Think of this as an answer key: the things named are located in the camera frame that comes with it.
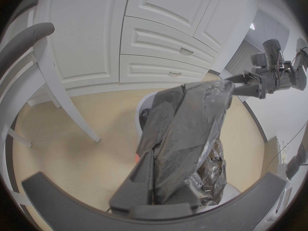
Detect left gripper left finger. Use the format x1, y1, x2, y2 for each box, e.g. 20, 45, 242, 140
109, 149, 155, 212

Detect black plastic bag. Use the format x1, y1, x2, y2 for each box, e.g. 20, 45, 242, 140
134, 80, 235, 205

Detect white chair grey cushions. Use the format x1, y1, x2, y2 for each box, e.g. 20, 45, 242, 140
0, 10, 101, 149

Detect white trash bin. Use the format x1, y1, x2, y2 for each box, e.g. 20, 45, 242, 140
135, 92, 241, 205

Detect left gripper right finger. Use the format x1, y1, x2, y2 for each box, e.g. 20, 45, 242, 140
184, 185, 202, 210

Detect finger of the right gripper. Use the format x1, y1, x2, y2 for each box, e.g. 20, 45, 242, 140
226, 74, 252, 85
232, 83, 263, 99

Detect white wardrobe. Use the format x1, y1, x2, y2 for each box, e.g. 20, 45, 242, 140
34, 0, 259, 98

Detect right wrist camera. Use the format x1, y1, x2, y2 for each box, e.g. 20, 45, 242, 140
250, 53, 268, 68

